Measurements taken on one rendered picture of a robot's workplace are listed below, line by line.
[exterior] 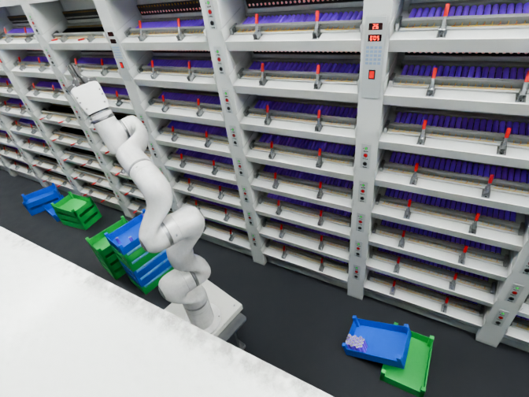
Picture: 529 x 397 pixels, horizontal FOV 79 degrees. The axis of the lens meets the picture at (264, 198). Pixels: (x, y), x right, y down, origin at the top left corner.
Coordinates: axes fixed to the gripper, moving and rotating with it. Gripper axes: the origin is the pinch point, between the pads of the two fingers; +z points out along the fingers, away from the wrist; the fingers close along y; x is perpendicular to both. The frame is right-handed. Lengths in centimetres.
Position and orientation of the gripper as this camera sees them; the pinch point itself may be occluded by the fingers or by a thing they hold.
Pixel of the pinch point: (74, 71)
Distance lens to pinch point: 139.9
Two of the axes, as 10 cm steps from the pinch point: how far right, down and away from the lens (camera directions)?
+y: 7.6, -5.2, 4.0
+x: 5.3, 1.3, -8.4
